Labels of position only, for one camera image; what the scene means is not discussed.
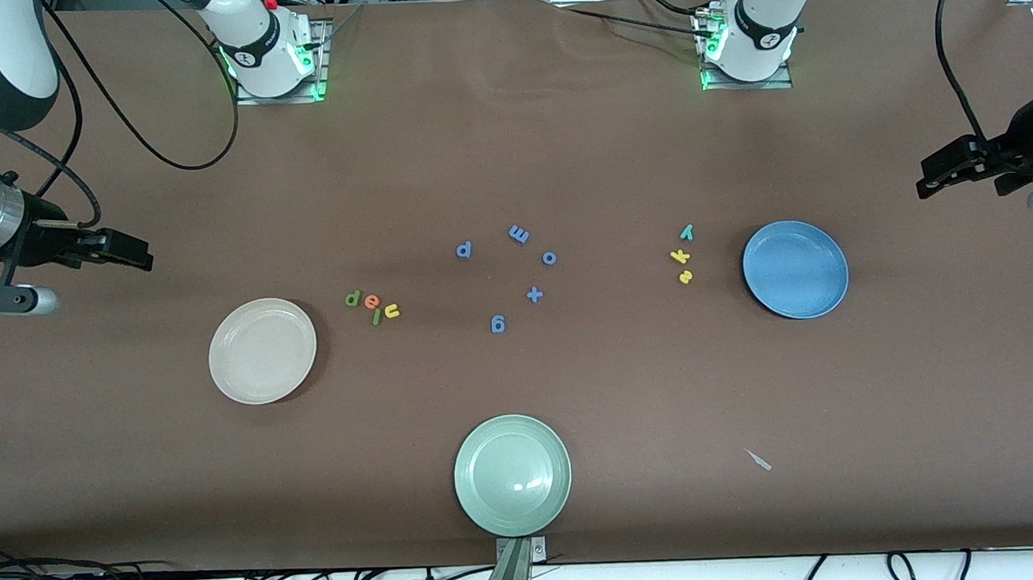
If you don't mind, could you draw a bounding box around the metal clamp bracket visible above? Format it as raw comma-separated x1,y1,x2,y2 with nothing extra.
494,536,548,566

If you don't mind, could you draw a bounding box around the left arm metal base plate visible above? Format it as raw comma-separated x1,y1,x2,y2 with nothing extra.
697,2,795,94

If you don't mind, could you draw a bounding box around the black base cable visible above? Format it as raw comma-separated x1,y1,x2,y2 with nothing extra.
554,0,707,46
630,0,715,24
312,4,367,49

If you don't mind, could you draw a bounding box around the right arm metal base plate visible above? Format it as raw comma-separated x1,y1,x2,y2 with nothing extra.
231,19,333,108

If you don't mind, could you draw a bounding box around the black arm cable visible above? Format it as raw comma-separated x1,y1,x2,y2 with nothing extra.
0,0,245,234
932,0,1033,167

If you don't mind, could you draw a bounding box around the beige round plate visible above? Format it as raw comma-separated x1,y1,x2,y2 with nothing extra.
205,295,320,408

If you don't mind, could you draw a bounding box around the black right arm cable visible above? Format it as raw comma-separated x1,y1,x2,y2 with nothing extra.
0,0,245,234

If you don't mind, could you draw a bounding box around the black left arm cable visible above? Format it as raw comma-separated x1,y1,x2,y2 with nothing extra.
932,0,1033,167

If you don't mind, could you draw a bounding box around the blue round plate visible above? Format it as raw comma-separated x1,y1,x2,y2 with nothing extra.
739,217,852,323

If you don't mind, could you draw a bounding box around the pale green round plate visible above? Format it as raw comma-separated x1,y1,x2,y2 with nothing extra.
451,411,576,540

